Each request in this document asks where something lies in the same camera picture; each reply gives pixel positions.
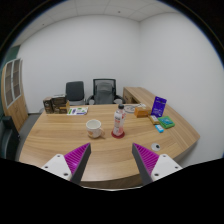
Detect white ceramic mug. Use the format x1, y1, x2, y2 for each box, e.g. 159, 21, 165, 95
86, 119, 105, 138

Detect wooden office desk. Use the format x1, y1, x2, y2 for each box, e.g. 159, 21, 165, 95
18, 103, 201, 190

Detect wooden side cabinet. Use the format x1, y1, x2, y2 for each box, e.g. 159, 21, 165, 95
122, 86, 161, 107

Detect plastic bottle pink drink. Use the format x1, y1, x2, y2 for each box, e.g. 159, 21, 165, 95
113, 104, 126, 135

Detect yellow small box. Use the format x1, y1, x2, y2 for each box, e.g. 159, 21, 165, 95
149, 115, 160, 125

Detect small blue box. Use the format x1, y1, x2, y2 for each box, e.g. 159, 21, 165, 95
155, 125, 164, 133

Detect black mesh office chair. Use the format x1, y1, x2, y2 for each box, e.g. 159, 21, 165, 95
86, 78, 126, 105

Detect wooden glass-door cabinet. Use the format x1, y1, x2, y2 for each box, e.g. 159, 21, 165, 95
1, 59, 28, 130

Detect white green leaflet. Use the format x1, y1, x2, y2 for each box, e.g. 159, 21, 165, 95
67, 107, 88, 115

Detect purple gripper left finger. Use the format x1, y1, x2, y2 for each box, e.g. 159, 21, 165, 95
41, 142, 92, 186

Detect dark brown box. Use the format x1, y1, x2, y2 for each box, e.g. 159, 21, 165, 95
52, 94, 70, 114

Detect blue purple standing card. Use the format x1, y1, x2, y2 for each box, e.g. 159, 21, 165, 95
151, 96, 167, 117

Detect desk cable grommet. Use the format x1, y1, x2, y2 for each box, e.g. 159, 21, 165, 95
151, 143, 160, 151

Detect small brown box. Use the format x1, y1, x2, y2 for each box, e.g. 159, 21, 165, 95
43, 97, 53, 114

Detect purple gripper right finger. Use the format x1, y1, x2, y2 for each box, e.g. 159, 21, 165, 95
131, 142, 183, 186

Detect black leather chair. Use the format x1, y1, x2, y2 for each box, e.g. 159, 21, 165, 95
0, 116, 20, 161

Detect red round coaster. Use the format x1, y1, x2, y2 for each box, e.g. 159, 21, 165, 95
111, 131, 125, 139

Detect grey office chair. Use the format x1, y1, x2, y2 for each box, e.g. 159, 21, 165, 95
66, 81, 85, 105

